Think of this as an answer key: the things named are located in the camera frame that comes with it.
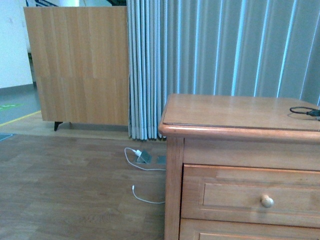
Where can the wooden drawer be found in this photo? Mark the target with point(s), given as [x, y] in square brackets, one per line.
[193, 229]
[251, 195]

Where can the metal floor socket box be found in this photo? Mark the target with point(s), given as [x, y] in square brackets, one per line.
[142, 157]

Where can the wooden nightstand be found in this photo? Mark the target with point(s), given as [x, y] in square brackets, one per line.
[233, 131]

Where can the wooden panel cabinet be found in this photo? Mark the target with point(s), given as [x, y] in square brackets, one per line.
[81, 61]

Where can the grey pleated curtain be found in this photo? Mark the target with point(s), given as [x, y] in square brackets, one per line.
[255, 48]

